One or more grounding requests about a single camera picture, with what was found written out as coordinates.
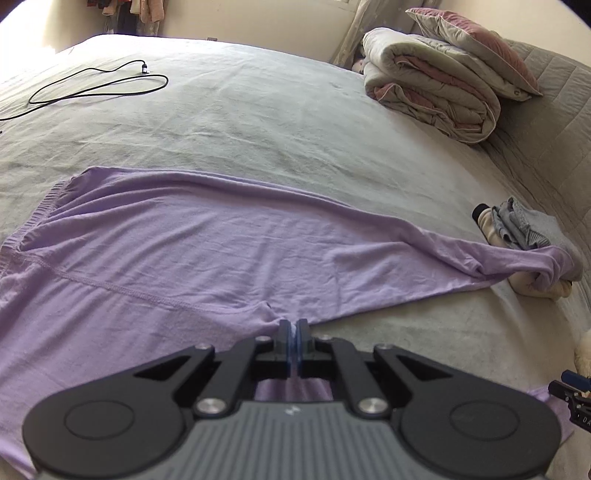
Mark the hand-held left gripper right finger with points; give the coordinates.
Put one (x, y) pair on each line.
(302, 344)

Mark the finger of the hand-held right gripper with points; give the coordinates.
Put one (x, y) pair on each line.
(565, 391)
(577, 377)

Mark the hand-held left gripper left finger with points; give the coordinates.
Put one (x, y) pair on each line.
(288, 346)

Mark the small pastel cloth pile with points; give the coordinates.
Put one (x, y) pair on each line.
(359, 64)

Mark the grey bed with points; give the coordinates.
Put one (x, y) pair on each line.
(277, 115)

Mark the folded grey sweater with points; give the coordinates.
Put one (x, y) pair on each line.
(540, 230)

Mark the folded beige garment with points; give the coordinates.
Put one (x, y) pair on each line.
(489, 228)

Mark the patterned grey curtain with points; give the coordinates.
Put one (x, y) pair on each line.
(360, 23)

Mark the folded black cloth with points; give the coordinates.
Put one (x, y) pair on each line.
(479, 212)

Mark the white plush toy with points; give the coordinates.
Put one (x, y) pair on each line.
(584, 350)

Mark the folded grey pink quilt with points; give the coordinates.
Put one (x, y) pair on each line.
(429, 87)

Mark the purple pants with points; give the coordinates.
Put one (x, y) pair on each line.
(184, 240)

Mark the grey quilted headboard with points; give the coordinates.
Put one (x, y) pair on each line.
(554, 161)

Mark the hanging clothes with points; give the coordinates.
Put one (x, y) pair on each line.
(138, 7)

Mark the pink grey pillow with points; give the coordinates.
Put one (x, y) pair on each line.
(480, 37)

